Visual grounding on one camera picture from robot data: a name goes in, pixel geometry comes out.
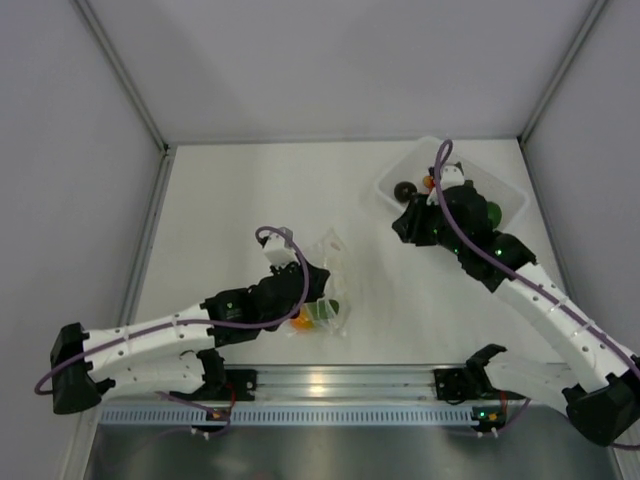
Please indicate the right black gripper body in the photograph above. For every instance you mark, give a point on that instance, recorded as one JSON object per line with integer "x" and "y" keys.
{"x": 425, "y": 226}

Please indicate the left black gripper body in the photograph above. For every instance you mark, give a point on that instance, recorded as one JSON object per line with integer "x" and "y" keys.
{"x": 312, "y": 291}

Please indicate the dark purple fake plum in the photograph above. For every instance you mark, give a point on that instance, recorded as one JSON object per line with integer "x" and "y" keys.
{"x": 404, "y": 191}

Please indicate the fake strawberry bunch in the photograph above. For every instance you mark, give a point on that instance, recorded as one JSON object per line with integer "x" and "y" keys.
{"x": 428, "y": 181}

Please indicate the clear zip top bag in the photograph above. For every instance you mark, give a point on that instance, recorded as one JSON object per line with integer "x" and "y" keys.
{"x": 331, "y": 253}

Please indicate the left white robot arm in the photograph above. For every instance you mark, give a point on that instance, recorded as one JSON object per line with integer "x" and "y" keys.
{"x": 177, "y": 354}

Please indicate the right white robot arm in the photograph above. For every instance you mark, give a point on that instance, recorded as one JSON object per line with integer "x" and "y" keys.
{"x": 597, "y": 388}

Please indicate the orange fake fruit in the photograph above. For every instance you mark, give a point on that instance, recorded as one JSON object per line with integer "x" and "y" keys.
{"x": 302, "y": 322}

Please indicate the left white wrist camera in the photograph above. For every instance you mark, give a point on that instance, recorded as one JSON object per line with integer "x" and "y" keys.
{"x": 277, "y": 251}

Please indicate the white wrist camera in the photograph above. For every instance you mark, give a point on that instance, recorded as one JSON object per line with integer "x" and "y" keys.
{"x": 450, "y": 176}
{"x": 277, "y": 251}

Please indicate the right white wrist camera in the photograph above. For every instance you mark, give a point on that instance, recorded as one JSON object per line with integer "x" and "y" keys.
{"x": 450, "y": 176}

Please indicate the aluminium mounting rail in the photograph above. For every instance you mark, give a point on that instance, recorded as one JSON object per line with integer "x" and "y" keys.
{"x": 297, "y": 382}

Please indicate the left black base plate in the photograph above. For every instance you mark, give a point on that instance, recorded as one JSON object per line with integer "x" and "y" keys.
{"x": 239, "y": 384}

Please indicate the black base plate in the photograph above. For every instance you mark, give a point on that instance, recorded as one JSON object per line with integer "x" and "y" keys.
{"x": 456, "y": 385}
{"x": 239, "y": 384}

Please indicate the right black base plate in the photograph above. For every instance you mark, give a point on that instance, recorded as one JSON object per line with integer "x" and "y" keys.
{"x": 456, "y": 385}

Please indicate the slotted grey cable duct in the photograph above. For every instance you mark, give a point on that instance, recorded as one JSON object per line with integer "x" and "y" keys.
{"x": 165, "y": 415}

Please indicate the right frame post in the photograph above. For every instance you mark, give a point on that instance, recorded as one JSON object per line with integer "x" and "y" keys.
{"x": 577, "y": 41}

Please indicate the frame post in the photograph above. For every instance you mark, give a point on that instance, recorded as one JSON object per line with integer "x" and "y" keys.
{"x": 97, "y": 31}
{"x": 577, "y": 41}

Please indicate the left frame post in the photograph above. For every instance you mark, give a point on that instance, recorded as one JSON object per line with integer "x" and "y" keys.
{"x": 97, "y": 31}

